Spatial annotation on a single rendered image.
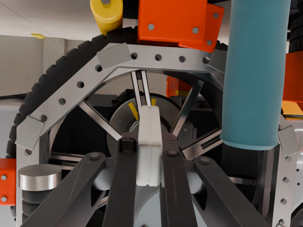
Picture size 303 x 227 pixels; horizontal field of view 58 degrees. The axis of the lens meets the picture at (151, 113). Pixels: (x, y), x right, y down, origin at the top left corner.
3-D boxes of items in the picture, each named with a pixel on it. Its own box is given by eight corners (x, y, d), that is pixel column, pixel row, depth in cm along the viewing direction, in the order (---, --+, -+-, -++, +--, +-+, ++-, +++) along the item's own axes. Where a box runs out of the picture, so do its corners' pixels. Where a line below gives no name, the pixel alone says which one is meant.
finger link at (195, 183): (162, 172, 15) (216, 174, 15) (159, 132, 20) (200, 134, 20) (160, 194, 16) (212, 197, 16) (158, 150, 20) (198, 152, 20)
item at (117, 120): (99, 103, 105) (115, 182, 109) (98, 105, 97) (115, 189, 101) (180, 88, 108) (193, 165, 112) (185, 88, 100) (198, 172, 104)
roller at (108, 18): (101, 20, 75) (101, 42, 75) (88, -21, 46) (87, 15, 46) (122, 22, 75) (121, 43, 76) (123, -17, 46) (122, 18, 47)
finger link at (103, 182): (135, 194, 16) (82, 192, 15) (138, 150, 20) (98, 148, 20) (136, 171, 15) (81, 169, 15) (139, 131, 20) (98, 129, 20)
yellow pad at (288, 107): (256, 97, 112) (255, 110, 113) (275, 100, 98) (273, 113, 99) (288, 99, 114) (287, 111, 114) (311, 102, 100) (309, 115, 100)
